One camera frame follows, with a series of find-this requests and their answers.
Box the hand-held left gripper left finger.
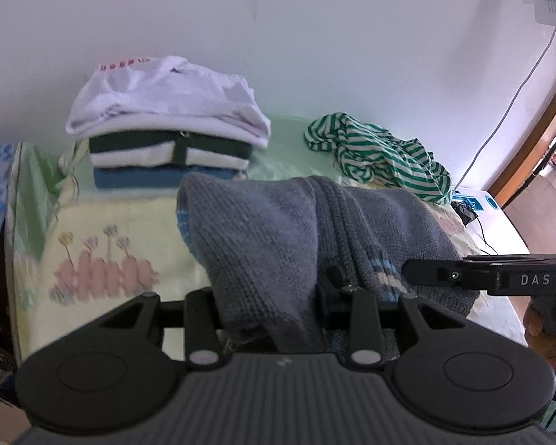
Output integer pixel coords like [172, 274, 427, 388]
[95, 286, 229, 370]

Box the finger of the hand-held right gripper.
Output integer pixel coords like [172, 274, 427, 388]
[400, 258, 493, 294]
[462, 251, 556, 266]

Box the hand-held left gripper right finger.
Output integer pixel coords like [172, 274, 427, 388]
[315, 266, 463, 370]

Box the grey blue knit sweater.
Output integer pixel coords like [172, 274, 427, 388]
[175, 173, 481, 354]

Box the person's right hand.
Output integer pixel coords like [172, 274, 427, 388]
[523, 303, 556, 373]

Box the white bedside table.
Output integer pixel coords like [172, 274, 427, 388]
[453, 187, 532, 266]

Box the yellow green printed bed sheet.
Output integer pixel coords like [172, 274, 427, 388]
[7, 115, 535, 367]

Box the green white striped shirt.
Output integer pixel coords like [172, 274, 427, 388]
[302, 111, 453, 205]

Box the dark green white folded garment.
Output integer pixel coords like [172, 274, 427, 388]
[88, 130, 254, 171]

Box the white folded shirt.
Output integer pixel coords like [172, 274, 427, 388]
[64, 55, 272, 150]

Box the black adapter cable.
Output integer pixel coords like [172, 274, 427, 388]
[474, 214, 497, 254]

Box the wooden door frame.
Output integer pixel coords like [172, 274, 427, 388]
[488, 59, 556, 205]

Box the white wall cable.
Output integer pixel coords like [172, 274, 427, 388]
[451, 22, 556, 192]

